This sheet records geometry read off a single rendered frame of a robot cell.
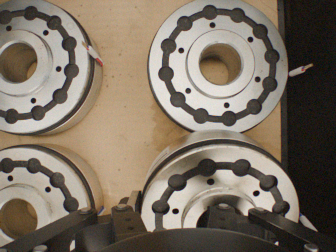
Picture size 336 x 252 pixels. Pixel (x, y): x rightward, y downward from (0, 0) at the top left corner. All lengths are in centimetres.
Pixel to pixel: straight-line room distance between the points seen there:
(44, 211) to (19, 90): 9
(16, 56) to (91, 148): 9
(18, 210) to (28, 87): 10
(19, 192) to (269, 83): 19
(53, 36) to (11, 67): 4
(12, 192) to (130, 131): 10
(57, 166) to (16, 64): 9
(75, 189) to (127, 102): 8
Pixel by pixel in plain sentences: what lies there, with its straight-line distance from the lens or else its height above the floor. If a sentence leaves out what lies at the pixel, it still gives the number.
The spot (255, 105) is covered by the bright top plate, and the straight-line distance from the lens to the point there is 18.
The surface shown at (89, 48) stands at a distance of 17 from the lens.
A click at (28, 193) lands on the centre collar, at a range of 19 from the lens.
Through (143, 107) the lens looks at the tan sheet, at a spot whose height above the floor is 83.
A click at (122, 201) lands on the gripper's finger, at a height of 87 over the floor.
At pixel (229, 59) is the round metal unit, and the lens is 19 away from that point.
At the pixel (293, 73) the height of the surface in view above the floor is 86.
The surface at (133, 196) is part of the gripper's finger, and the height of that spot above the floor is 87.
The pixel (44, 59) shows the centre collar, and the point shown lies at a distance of 18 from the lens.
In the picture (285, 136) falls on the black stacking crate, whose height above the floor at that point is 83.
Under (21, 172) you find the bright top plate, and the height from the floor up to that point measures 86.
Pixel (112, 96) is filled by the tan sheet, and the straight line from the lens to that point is 20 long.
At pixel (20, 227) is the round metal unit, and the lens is 22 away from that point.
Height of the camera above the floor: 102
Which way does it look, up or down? 88 degrees down
